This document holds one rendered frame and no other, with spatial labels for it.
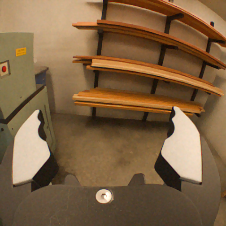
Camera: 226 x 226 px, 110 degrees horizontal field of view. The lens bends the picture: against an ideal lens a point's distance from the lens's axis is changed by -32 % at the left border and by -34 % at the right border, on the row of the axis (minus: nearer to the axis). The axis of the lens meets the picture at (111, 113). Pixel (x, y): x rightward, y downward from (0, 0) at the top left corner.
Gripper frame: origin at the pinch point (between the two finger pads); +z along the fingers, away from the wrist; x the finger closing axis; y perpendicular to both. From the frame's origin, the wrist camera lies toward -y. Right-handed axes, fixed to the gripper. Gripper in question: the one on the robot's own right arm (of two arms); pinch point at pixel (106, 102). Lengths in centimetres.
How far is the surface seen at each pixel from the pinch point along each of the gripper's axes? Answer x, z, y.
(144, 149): 52, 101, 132
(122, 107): 18, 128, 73
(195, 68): 168, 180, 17
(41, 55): -111, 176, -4
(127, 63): 23, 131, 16
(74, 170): -43, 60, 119
